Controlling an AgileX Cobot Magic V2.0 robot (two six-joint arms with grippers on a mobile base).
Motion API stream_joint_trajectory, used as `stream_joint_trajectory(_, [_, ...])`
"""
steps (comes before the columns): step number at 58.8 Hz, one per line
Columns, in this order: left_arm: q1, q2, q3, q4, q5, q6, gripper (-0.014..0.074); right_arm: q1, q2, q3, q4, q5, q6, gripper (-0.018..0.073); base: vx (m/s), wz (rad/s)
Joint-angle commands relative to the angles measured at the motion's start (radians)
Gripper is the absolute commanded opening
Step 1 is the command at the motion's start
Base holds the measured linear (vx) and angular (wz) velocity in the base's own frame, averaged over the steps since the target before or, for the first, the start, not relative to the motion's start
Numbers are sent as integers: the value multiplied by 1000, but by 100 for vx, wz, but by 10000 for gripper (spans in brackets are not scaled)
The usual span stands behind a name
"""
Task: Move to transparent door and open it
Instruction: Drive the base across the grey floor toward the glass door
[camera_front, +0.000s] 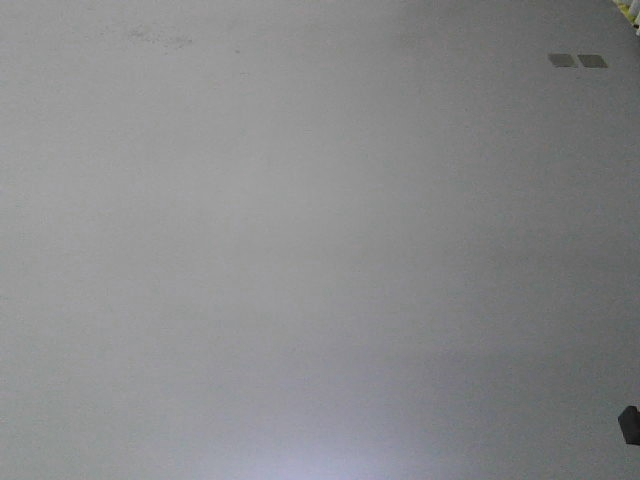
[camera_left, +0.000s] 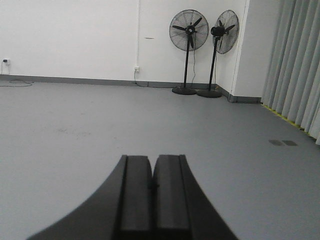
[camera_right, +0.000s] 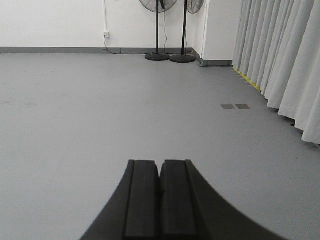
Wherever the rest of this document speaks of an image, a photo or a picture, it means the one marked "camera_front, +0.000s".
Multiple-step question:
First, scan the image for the black robot part at edge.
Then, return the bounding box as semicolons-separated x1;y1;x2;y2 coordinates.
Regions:
618;405;640;446

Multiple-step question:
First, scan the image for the grey floor tape patch left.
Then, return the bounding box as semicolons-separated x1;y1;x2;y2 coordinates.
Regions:
547;53;577;68

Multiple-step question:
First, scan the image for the grey floor tape patch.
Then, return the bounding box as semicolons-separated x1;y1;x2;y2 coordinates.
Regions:
547;53;577;68
577;54;608;69

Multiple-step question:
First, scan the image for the grey floor tape patch right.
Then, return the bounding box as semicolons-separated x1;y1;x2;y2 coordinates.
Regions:
577;54;608;69

